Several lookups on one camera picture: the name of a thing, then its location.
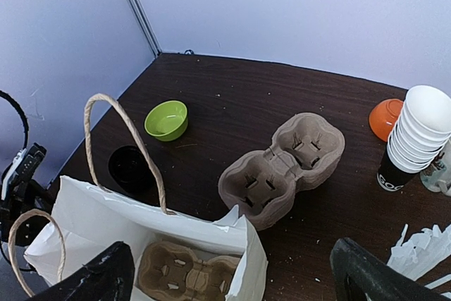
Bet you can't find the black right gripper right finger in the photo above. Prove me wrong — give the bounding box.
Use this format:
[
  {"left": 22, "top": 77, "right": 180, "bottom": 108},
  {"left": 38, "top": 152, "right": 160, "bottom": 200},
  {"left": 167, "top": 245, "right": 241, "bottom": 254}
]
[{"left": 330, "top": 238, "right": 447, "bottom": 300}]

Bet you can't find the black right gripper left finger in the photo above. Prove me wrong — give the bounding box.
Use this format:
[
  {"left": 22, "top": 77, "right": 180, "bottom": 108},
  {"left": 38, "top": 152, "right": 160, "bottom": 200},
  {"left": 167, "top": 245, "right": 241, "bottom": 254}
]
[{"left": 33, "top": 241, "right": 135, "bottom": 301}]

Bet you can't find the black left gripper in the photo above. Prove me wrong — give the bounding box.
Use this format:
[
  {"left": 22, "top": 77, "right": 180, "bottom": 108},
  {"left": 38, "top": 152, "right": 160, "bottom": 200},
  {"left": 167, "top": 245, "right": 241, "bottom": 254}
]
[{"left": 1, "top": 180, "right": 56, "bottom": 245}]

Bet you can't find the single cardboard cup carrier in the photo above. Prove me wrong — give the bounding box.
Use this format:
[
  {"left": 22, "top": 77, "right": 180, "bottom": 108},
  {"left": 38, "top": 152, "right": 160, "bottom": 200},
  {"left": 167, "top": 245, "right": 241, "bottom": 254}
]
[{"left": 137, "top": 241, "right": 240, "bottom": 300}]

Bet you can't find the white paper takeout bag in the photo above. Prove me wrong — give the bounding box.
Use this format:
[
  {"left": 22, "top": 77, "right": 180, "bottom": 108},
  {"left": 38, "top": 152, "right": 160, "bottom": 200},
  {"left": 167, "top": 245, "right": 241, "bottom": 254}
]
[{"left": 7, "top": 93, "right": 268, "bottom": 301}]

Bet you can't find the stack of black cup lids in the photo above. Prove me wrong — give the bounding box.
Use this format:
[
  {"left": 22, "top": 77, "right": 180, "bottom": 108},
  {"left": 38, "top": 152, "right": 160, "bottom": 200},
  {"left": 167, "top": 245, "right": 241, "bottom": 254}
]
[{"left": 108, "top": 145, "right": 156, "bottom": 195}]

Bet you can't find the stack of cardboard cup carriers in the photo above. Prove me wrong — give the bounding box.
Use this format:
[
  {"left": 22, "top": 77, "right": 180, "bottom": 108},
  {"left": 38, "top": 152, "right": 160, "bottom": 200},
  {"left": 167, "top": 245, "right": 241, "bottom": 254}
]
[{"left": 218, "top": 112, "right": 345, "bottom": 231}]

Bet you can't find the stack of white paper cups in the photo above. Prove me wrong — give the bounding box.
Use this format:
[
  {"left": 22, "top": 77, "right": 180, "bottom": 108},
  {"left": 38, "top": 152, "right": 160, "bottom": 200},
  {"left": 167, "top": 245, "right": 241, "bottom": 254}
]
[{"left": 376, "top": 85, "right": 450, "bottom": 192}]

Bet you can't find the glass of white wrapped straws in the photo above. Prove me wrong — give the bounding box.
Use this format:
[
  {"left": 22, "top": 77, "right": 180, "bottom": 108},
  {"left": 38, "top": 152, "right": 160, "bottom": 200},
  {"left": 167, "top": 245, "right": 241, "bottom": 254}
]
[{"left": 387, "top": 223, "right": 450, "bottom": 281}]

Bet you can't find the ceramic mug with tree print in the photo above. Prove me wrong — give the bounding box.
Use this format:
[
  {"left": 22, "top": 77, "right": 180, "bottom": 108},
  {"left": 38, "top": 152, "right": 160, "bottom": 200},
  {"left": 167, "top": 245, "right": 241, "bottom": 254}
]
[{"left": 420, "top": 140, "right": 450, "bottom": 197}]

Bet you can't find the green plastic bowl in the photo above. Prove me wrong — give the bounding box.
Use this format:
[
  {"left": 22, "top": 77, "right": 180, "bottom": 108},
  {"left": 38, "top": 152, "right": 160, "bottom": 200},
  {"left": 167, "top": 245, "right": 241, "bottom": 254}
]
[{"left": 144, "top": 100, "right": 188, "bottom": 142}]

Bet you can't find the orange plastic bowl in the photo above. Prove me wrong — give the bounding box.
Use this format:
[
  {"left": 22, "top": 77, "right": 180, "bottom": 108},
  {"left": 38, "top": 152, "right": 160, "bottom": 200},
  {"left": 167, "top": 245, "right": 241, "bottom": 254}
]
[{"left": 369, "top": 99, "right": 404, "bottom": 142}]

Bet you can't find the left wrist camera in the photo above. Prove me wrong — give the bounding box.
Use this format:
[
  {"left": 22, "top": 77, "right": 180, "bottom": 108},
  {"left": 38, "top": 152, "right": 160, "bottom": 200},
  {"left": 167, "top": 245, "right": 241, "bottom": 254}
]
[{"left": 1, "top": 142, "right": 47, "bottom": 201}]

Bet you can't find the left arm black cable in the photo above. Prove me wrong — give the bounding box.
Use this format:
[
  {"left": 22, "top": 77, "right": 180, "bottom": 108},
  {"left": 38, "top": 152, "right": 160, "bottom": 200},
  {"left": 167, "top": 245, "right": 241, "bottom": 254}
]
[{"left": 0, "top": 90, "right": 30, "bottom": 154}]

